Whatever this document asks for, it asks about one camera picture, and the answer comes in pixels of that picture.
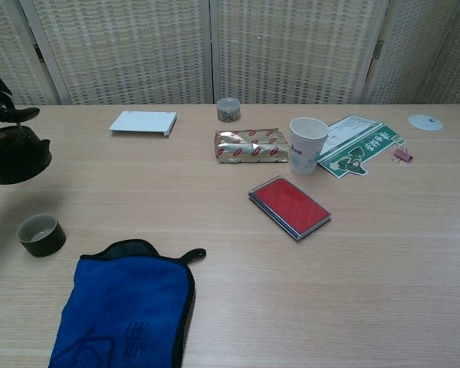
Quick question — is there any red stamp pad case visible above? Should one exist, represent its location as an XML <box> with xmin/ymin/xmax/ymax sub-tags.
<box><xmin>248</xmin><ymin>175</ymin><xmax>333</xmax><ymax>244</ymax></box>

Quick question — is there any pink binder clip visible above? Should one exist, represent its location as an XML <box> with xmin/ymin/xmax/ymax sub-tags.
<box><xmin>393</xmin><ymin>146</ymin><xmax>414</xmax><ymax>164</ymax></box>

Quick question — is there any woven folding screen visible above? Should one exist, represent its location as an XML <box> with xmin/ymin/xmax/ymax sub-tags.
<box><xmin>0</xmin><ymin>0</ymin><xmax>460</xmax><ymax>108</ymax></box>

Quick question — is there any gold snack package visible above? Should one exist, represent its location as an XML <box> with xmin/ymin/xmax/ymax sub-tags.
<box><xmin>214</xmin><ymin>128</ymin><xmax>290</xmax><ymax>165</ymax></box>

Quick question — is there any small round clear jar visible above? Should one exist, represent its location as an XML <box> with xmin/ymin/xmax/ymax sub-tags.
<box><xmin>216</xmin><ymin>97</ymin><xmax>242</xmax><ymax>123</ymax></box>

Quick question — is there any white flat plastic box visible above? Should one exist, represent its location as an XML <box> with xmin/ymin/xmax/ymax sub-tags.
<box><xmin>108</xmin><ymin>110</ymin><xmax>178</xmax><ymax>138</ymax></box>

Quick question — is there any blue cloth with black trim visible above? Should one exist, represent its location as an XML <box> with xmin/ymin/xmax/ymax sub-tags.
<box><xmin>48</xmin><ymin>238</ymin><xmax>207</xmax><ymax>368</ymax></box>

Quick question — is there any black teapot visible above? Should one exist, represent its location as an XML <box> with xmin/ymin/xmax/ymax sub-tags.
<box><xmin>0</xmin><ymin>121</ymin><xmax>53</xmax><ymax>186</ymax></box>

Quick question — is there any dark green tea cup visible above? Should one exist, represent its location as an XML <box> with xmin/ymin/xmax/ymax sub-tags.
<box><xmin>15</xmin><ymin>213</ymin><xmax>67</xmax><ymax>258</ymax></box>

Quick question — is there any green white flattened carton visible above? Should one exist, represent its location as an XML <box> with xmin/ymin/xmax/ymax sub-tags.
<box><xmin>317</xmin><ymin>113</ymin><xmax>409</xmax><ymax>180</ymax></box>

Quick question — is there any white paper cup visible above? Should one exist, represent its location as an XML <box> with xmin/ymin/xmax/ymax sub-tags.
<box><xmin>289</xmin><ymin>117</ymin><xmax>330</xmax><ymax>176</ymax></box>

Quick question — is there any white round table grommet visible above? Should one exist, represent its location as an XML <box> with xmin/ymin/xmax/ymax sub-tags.
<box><xmin>408</xmin><ymin>113</ymin><xmax>445</xmax><ymax>132</ymax></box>

